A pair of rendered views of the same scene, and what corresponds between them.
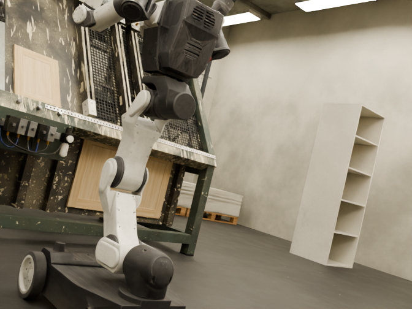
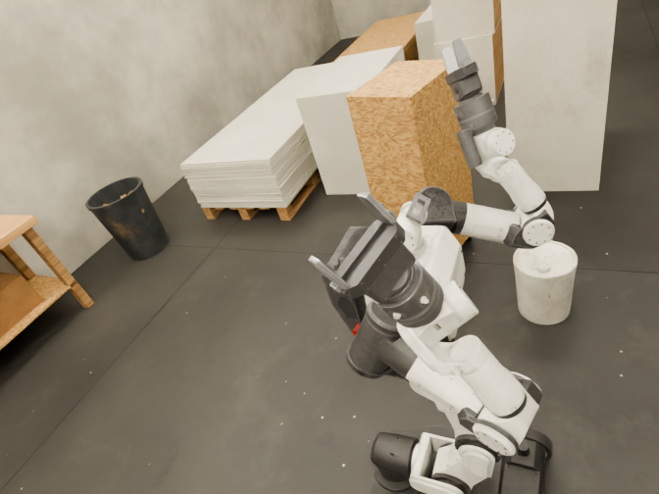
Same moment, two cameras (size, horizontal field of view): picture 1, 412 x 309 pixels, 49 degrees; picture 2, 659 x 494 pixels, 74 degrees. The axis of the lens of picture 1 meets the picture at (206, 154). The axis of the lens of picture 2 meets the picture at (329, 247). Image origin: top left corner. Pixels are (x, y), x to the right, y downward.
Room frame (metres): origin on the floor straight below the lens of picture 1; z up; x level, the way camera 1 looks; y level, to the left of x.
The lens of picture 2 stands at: (2.72, -0.12, 2.03)
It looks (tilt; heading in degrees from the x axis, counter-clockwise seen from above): 35 degrees down; 164
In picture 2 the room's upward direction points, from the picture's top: 19 degrees counter-clockwise
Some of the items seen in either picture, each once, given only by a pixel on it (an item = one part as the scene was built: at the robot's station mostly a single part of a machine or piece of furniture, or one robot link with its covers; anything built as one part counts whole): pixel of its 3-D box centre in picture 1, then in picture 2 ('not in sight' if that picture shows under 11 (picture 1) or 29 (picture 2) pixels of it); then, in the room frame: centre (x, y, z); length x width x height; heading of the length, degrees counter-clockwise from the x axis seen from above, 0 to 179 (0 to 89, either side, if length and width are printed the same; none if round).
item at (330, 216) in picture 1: (337, 184); not in sight; (6.03, -1.79, 1.03); 0.60 x 0.58 x 2.05; 129
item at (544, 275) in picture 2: not in sight; (543, 275); (1.43, 1.32, 0.24); 0.32 x 0.30 x 0.47; 129
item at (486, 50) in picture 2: not in sight; (471, 62); (-1.35, 3.28, 0.36); 0.80 x 0.58 x 0.72; 129
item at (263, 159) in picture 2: not in sight; (292, 131); (-1.84, 1.20, 0.31); 2.46 x 1.04 x 0.63; 129
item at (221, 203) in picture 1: (171, 195); not in sight; (8.10, 0.42, 0.28); 2.46 x 1.04 x 0.55; 129
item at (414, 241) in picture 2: not in sight; (408, 230); (2.00, 0.27, 1.44); 0.10 x 0.07 x 0.09; 129
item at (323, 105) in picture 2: not in sight; (363, 122); (-0.88, 1.60, 0.48); 1.00 x 0.64 x 0.95; 129
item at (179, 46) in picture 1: (178, 39); (399, 290); (1.95, 0.23, 1.23); 0.34 x 0.30 x 0.36; 129
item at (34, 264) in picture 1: (31, 274); (526, 444); (1.99, 0.61, 0.10); 0.20 x 0.05 x 0.20; 39
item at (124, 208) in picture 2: not in sight; (132, 221); (-1.46, -0.68, 0.33); 0.52 x 0.52 x 0.65
